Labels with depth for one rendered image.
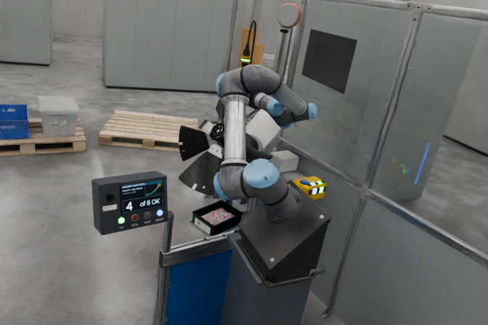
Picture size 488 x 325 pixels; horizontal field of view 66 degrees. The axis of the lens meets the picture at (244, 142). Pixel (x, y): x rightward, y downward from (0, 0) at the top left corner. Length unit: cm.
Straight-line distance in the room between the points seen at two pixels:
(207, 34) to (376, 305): 616
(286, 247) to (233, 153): 40
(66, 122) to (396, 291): 379
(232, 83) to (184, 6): 605
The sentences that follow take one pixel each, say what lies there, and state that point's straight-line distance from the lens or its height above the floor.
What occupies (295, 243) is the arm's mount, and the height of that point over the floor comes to 117.
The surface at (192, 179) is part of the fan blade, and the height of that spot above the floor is 97.
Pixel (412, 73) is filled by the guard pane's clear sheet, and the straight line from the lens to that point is 219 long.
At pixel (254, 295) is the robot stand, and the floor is 90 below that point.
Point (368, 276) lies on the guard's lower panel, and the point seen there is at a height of 48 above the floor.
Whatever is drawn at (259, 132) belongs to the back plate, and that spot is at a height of 118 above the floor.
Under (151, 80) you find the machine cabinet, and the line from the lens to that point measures 764.
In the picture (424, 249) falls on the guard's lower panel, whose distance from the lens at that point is 227.
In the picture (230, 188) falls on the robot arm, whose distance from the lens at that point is 142.
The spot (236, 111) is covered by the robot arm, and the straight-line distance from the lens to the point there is 151.
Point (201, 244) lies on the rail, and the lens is 182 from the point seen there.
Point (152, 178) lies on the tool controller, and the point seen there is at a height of 125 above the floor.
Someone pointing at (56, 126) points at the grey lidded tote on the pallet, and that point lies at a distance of 481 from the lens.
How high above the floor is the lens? 194
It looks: 21 degrees down
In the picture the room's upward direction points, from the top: 9 degrees clockwise
